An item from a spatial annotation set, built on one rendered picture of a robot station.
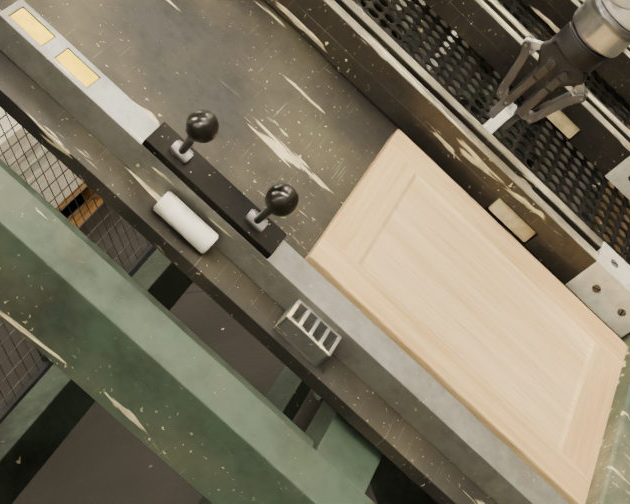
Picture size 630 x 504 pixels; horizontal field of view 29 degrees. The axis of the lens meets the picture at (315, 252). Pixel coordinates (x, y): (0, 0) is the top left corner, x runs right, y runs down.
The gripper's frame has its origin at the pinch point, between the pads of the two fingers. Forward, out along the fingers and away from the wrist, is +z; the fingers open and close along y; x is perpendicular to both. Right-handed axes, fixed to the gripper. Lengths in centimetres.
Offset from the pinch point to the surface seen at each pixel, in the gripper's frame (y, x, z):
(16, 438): 19, 16, 116
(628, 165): -26.3, -29.1, 3.9
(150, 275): 20, -46, 119
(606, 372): -35.6, 20.2, 6.5
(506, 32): 5.7, -29.2, 2.0
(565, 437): -32, 39, 6
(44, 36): 52, 54, 4
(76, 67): 47, 54, 4
